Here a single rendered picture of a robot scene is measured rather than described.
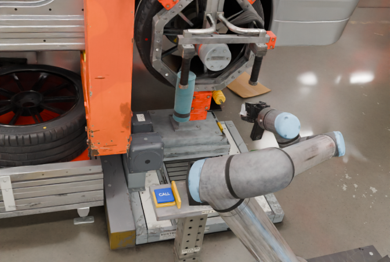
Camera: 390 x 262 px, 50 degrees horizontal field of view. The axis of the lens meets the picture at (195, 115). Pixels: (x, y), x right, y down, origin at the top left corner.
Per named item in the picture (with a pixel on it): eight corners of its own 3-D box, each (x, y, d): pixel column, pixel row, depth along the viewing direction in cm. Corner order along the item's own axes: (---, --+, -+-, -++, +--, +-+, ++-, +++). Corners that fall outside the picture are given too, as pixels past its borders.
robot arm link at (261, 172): (268, 150, 97) (343, 126, 153) (223, 157, 104) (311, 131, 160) (278, 200, 96) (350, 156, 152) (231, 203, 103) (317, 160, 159)
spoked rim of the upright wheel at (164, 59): (252, 13, 234) (194, -51, 203) (268, 31, 216) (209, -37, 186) (188, 73, 246) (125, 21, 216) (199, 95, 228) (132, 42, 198)
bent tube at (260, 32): (249, 19, 199) (253, -3, 193) (265, 37, 184) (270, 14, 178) (214, 19, 194) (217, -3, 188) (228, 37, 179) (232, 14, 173)
